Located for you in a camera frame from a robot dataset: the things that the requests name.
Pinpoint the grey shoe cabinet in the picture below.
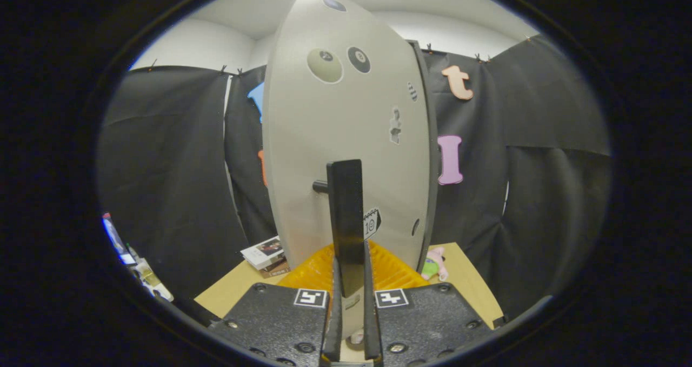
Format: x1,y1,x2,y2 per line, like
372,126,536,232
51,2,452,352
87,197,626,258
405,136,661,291
408,40,439,273

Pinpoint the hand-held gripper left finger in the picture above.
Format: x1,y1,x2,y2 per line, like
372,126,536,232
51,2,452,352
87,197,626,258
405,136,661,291
208,243,344,367

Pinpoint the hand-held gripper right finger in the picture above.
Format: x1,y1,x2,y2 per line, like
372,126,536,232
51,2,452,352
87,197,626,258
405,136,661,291
362,240,495,367

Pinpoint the green and pink plush toy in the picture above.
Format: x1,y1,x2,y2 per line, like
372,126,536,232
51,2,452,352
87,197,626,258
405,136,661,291
421,247,449,282

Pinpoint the black door handle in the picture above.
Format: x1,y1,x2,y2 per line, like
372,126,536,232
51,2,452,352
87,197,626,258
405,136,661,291
312,159,365,298

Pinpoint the black backdrop cloth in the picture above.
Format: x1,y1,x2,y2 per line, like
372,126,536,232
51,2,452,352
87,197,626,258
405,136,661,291
97,35,611,319

